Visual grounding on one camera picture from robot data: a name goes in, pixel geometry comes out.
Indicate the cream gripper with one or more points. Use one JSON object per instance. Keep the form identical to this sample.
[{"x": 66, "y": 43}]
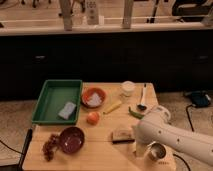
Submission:
[{"x": 140, "y": 149}]

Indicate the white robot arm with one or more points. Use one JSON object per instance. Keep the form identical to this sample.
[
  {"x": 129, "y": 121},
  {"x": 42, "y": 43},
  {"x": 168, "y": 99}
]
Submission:
[{"x": 154, "y": 126}]

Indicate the purple bowl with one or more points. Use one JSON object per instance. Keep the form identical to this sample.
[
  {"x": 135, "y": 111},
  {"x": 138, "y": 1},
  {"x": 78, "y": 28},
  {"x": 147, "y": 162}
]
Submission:
[{"x": 71, "y": 140}]

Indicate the orange bowl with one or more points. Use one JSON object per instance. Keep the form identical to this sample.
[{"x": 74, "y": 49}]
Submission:
[{"x": 90, "y": 91}]

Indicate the metal measuring cup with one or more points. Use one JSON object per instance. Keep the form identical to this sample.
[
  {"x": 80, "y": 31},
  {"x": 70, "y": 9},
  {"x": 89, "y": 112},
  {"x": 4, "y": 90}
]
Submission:
[{"x": 157, "y": 151}]

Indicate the green chili pepper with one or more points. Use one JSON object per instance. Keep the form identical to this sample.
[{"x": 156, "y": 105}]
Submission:
[{"x": 135, "y": 114}]

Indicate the orange tomato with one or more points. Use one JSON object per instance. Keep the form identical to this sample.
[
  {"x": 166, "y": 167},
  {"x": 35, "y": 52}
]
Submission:
[{"x": 93, "y": 118}]

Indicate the white plastic cup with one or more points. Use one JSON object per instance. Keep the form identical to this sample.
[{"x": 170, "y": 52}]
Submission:
[{"x": 128, "y": 88}]

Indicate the white crumpled cloth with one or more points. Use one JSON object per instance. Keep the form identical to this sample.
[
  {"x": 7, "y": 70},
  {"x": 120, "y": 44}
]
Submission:
[{"x": 94, "y": 100}]

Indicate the dark blue floor device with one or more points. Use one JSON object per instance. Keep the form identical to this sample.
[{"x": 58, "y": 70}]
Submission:
[{"x": 199, "y": 98}]

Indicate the blue sponge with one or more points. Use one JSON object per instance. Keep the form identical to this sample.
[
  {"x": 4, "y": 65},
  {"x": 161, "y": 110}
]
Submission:
[{"x": 67, "y": 110}]

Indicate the bunch of red grapes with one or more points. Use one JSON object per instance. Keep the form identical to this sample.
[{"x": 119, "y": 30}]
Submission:
[{"x": 49, "y": 145}]

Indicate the green plastic tray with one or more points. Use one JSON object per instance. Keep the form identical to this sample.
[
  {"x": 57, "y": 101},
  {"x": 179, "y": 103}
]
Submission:
[{"x": 54, "y": 95}]

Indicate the white handled spoon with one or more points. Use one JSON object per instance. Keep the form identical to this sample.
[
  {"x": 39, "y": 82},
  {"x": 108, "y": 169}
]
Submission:
[{"x": 141, "y": 106}]

